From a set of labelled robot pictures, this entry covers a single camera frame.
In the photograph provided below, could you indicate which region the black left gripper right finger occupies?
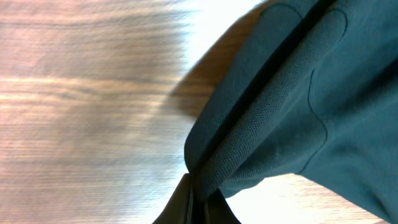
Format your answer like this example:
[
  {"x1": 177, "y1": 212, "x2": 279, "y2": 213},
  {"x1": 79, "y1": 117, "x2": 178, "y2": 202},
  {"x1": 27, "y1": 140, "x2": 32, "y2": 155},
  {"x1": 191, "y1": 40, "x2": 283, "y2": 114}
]
[{"x1": 204, "y1": 189, "x2": 241, "y2": 224}]

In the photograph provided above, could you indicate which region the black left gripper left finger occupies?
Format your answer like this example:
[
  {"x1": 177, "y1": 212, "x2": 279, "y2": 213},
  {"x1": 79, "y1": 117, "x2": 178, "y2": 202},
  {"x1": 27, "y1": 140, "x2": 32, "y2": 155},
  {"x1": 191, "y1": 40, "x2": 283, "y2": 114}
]
[{"x1": 153, "y1": 174, "x2": 193, "y2": 224}]

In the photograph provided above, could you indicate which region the black t-shirt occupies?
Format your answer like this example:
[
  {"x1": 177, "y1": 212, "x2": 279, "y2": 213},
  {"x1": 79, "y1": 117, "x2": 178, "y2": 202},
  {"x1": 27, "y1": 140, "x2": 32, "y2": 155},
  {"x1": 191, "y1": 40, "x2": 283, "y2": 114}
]
[{"x1": 184, "y1": 0, "x2": 397, "y2": 223}]

